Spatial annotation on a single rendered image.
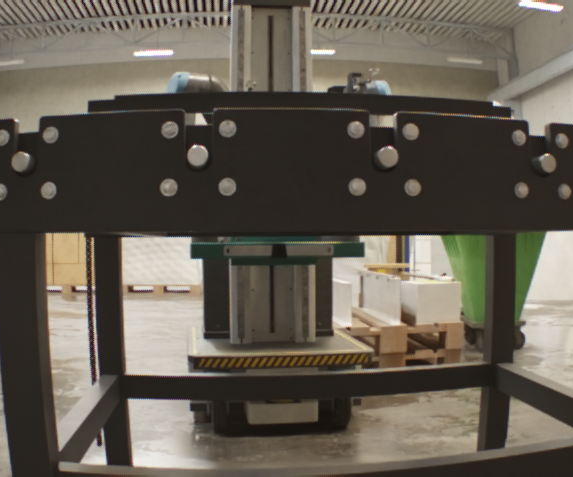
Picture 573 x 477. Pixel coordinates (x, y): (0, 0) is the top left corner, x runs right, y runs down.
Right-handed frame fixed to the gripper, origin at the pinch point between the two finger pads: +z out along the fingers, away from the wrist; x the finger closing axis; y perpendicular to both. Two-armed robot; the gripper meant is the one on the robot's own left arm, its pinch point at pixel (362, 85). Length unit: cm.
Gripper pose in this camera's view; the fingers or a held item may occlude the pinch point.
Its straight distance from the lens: 226.1
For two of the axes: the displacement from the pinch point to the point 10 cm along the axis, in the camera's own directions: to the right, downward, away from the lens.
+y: 10.0, -0.1, 0.8
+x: 0.1, 10.0, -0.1
